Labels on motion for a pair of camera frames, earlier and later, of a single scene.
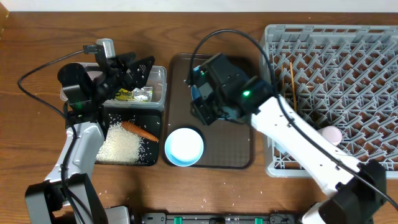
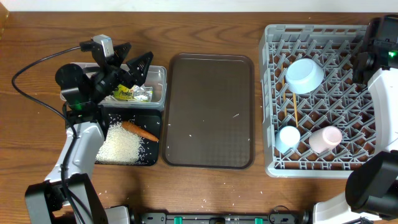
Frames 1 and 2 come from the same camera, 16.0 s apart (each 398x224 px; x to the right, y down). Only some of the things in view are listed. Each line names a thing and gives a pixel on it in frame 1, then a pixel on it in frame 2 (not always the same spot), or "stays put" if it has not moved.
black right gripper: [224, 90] to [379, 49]
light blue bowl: [184, 147] to [304, 75]
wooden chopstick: [283, 81] stays put
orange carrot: [132, 127] stays put
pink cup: [331, 133] stays put
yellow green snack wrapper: [143, 94] stays put
